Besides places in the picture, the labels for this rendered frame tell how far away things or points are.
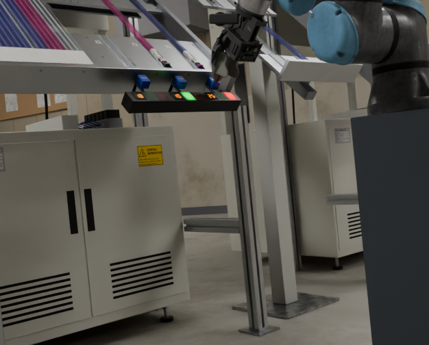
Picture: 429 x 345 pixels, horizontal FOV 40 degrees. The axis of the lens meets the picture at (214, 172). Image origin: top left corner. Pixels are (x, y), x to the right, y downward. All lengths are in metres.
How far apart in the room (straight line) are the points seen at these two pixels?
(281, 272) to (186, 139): 4.11
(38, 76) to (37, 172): 0.38
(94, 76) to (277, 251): 0.87
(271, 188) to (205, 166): 3.94
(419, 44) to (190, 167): 4.78
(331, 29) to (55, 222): 0.91
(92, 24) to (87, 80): 0.80
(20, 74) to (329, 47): 0.64
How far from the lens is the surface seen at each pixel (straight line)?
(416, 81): 1.25
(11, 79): 1.32
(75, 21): 2.15
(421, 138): 1.20
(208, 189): 5.82
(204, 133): 5.82
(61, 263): 1.67
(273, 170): 1.90
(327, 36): 1.17
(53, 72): 1.34
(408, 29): 1.26
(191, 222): 1.85
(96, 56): 1.48
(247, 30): 1.45
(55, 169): 1.66
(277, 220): 1.91
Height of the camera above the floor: 0.48
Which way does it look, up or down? 1 degrees down
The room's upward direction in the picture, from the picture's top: 6 degrees counter-clockwise
